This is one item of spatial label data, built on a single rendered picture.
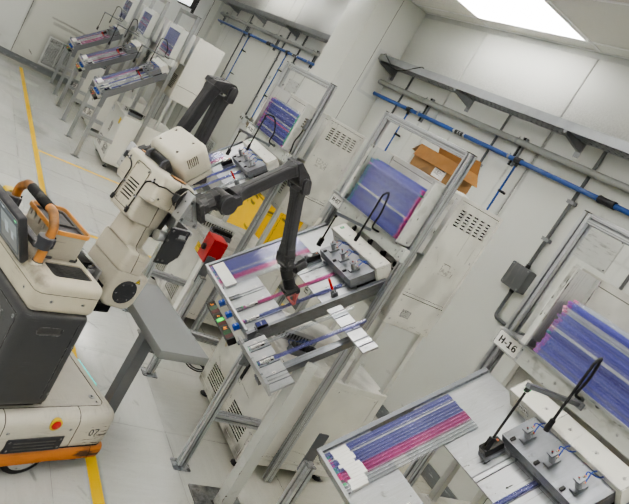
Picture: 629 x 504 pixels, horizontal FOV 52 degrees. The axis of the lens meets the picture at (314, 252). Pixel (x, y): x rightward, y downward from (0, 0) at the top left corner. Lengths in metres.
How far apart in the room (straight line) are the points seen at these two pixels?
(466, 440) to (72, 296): 1.42
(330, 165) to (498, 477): 2.69
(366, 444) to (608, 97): 3.09
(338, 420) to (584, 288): 1.53
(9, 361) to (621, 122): 3.69
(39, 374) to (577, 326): 1.85
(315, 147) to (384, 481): 2.59
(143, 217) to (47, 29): 8.80
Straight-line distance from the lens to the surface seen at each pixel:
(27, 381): 2.48
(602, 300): 2.51
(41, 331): 2.37
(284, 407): 2.78
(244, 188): 2.50
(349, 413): 3.43
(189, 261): 4.41
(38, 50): 11.22
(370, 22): 6.23
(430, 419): 2.36
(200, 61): 7.30
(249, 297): 3.11
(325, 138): 4.30
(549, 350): 2.34
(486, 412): 2.39
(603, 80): 4.77
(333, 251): 3.21
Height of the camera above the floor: 1.72
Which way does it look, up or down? 11 degrees down
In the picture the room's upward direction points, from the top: 31 degrees clockwise
